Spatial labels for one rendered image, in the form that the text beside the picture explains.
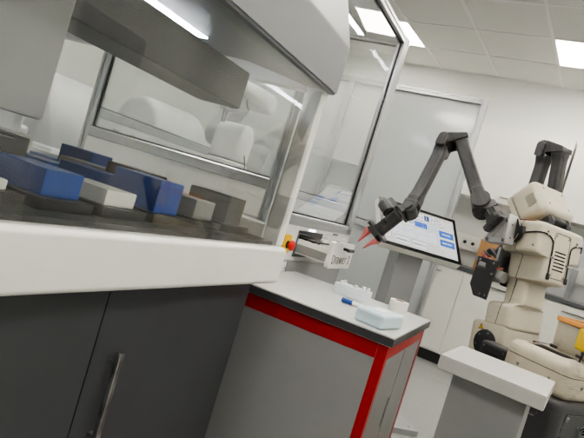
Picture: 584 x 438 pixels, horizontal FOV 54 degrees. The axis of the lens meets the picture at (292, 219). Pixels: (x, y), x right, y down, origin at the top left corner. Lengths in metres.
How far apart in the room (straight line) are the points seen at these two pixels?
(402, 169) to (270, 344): 2.58
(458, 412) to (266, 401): 0.56
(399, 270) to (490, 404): 1.71
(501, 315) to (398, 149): 2.07
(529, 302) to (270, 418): 1.13
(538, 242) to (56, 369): 1.74
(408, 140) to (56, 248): 3.47
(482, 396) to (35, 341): 1.14
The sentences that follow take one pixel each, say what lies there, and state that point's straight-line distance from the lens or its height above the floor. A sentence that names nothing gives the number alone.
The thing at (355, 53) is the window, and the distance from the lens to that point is 2.49.
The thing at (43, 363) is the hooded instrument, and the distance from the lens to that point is 1.12.
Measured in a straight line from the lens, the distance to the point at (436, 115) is 4.17.
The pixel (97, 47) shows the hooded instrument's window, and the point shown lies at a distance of 0.91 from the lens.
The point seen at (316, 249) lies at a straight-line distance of 2.33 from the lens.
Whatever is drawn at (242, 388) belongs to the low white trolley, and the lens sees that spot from 1.85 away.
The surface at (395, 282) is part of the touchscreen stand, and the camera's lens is 3.31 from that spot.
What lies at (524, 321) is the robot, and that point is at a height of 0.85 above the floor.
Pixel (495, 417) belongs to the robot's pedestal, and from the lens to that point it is 1.70.
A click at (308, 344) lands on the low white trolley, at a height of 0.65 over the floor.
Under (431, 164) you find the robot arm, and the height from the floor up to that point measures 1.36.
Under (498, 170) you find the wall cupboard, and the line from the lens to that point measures 5.67.
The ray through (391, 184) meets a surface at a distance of 4.15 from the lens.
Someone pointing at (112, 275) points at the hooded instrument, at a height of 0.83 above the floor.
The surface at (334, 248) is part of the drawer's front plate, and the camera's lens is 2.31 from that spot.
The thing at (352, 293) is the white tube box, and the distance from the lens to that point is 2.11.
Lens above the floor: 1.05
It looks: 2 degrees down
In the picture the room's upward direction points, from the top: 17 degrees clockwise
